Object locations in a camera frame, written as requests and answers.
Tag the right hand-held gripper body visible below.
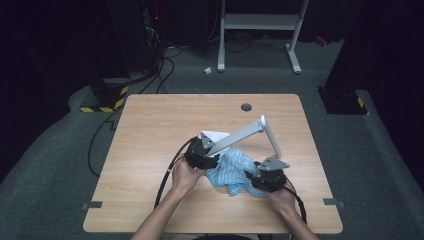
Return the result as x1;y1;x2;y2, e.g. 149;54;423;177
254;157;290;193

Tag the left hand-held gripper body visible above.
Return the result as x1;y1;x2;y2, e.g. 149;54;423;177
183;131;220;170

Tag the light blue microfibre cloth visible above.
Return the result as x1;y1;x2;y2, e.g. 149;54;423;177
205;148;268;198

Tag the white folding desk lamp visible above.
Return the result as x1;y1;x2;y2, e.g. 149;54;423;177
199;114;283;159

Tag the person's left hand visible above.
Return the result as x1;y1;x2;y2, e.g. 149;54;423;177
172;159;208;193

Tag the person's right hand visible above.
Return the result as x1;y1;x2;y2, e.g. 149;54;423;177
264;185;296;218

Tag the grey tape piece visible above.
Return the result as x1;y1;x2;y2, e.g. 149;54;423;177
323;197;346;208
81;200;103;211

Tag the yellow-black striped stand base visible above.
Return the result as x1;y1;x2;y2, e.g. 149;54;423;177
79;78;130;113
318;87;370;116

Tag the black equipment rack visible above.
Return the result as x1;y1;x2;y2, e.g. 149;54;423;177
106;0;164;73

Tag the white metal stand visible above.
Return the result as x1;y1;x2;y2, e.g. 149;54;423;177
217;0;309;75

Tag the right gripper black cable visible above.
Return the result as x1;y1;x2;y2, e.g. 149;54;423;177
283;179;308;224

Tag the bundle of black cables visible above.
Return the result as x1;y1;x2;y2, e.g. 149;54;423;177
138;44;183;95

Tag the black floor cable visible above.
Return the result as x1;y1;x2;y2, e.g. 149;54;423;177
87;106;124;178

